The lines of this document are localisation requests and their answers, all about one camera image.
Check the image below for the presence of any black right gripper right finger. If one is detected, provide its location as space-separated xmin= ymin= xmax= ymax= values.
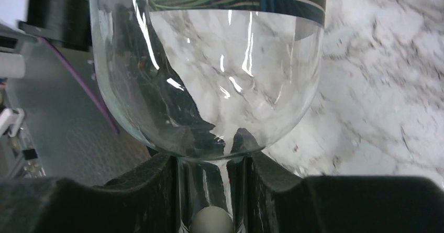
xmin=247 ymin=152 xmax=443 ymax=232

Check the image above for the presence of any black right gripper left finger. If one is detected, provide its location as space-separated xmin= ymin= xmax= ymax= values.
xmin=1 ymin=153 xmax=177 ymax=232

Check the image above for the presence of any clear bottle silver cap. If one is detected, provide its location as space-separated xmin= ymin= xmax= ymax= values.
xmin=89 ymin=0 xmax=326 ymax=232

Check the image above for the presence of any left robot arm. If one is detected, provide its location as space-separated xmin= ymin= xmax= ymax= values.
xmin=1 ymin=0 xmax=91 ymax=80

